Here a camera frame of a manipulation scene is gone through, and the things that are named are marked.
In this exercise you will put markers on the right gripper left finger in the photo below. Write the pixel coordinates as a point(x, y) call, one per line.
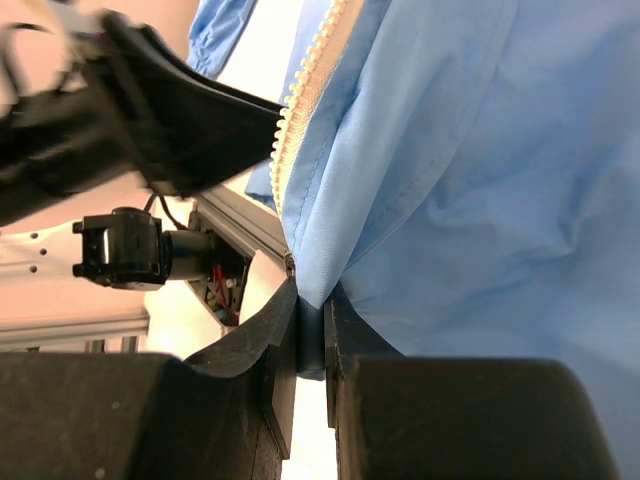
point(226, 412)

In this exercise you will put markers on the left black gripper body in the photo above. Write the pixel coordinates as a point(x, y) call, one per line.
point(53, 144)

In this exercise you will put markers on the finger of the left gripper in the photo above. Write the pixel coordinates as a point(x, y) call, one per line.
point(183, 132)

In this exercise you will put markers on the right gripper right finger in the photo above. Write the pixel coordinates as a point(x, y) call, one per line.
point(398, 417)

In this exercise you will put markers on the light blue hooded jacket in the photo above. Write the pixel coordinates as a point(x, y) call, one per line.
point(468, 172)

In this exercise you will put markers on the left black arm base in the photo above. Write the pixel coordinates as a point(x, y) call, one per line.
point(223, 290)

